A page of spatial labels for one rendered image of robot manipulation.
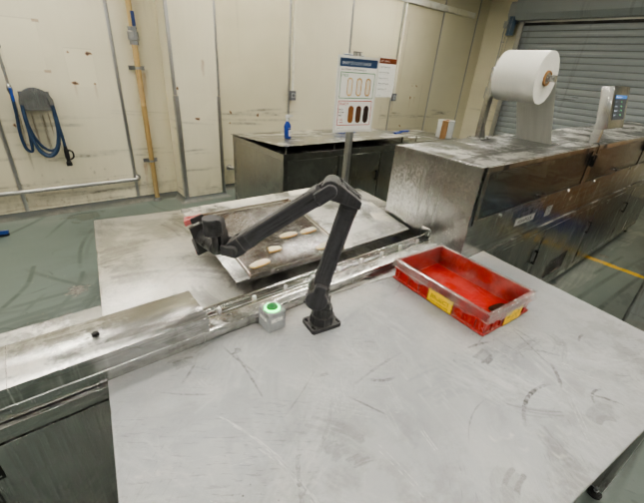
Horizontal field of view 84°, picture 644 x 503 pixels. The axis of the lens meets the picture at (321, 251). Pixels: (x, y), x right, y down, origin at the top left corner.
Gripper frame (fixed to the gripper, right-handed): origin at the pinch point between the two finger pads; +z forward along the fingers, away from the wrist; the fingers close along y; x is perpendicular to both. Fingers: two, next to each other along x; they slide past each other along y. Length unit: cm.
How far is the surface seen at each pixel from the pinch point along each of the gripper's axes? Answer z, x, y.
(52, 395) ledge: -25, -57, 13
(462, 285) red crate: -65, 84, 50
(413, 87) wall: 300, 574, 89
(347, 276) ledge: -33, 45, 35
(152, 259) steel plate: 36.2, -10.7, 23.9
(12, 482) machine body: -23, -76, 33
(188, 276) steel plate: 13.2, -4.7, 26.2
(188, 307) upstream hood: -20.5, -16.6, 14.5
